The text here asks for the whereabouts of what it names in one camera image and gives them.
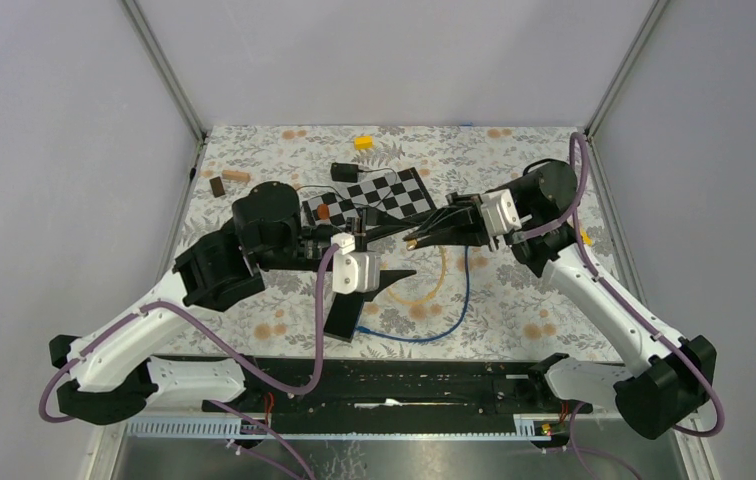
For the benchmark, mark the floral patterned table mat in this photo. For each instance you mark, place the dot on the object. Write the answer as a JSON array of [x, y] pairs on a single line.
[[460, 305]]

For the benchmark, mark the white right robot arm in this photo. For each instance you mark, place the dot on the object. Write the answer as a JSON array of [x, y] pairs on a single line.
[[664, 377]]

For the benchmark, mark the orange piece on checkerboard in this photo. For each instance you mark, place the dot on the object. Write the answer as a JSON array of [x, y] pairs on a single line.
[[323, 212]]

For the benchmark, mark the dark brown wooden block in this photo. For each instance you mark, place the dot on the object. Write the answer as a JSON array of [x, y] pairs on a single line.
[[217, 187]]

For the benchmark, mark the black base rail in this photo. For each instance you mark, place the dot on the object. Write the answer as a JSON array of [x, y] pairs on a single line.
[[359, 396]]

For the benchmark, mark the light tan wooden block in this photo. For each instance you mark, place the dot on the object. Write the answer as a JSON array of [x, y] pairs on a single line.
[[236, 176]]

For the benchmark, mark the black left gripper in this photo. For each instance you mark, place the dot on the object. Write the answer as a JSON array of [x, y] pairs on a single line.
[[389, 276]]

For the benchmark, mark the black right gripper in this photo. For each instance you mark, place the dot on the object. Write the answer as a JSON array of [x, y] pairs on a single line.
[[448, 227]]

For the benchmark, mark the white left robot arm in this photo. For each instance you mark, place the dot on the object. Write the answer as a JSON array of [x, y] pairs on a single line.
[[117, 371]]

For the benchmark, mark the yellow block near wall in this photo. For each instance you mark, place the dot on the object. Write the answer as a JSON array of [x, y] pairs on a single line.
[[363, 142]]

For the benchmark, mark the black white checkerboard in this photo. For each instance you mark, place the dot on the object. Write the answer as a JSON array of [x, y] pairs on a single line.
[[401, 194]]

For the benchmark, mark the yellow block at right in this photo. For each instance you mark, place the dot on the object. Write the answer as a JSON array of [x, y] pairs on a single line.
[[587, 240]]

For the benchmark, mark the black power adapter with cable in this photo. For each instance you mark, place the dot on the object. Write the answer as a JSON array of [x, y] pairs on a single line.
[[348, 173]]

